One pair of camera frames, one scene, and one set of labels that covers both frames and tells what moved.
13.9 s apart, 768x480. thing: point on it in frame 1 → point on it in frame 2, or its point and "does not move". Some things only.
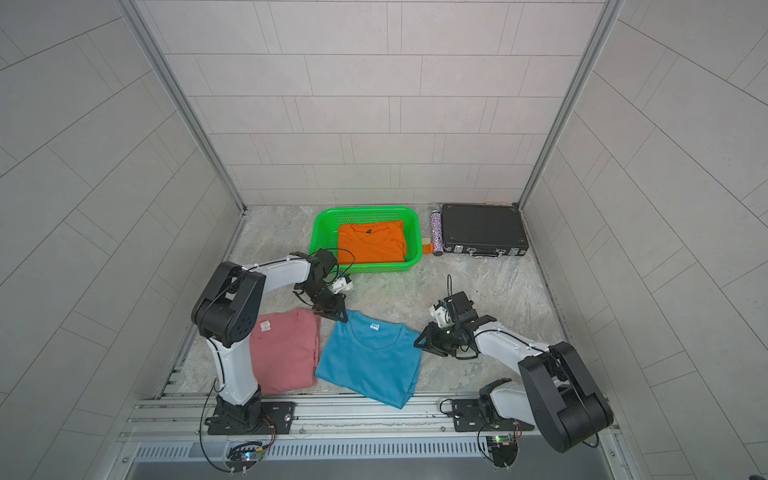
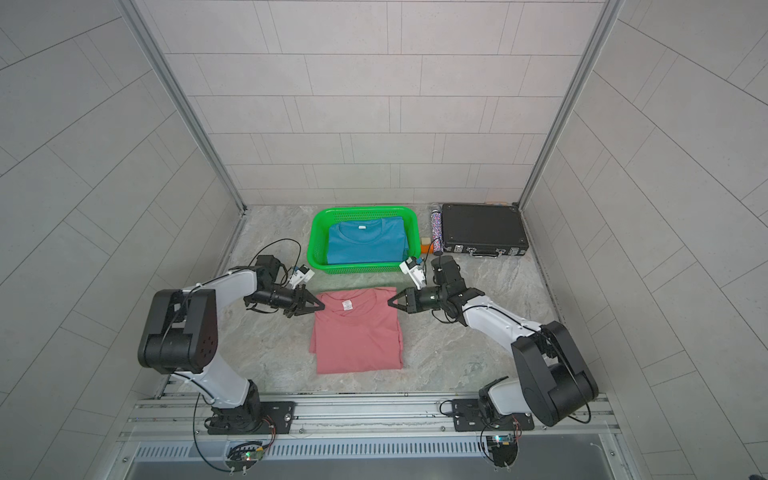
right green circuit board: [504, 449] does not move
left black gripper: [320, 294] → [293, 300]
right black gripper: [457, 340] → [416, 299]
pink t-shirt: [284, 349] → [356, 330]
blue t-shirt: [372, 358] → [361, 241]
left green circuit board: [244, 456] does not move
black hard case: [484, 231] does not move
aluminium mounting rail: [169, 418] does not move
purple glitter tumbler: [437, 232] does not move
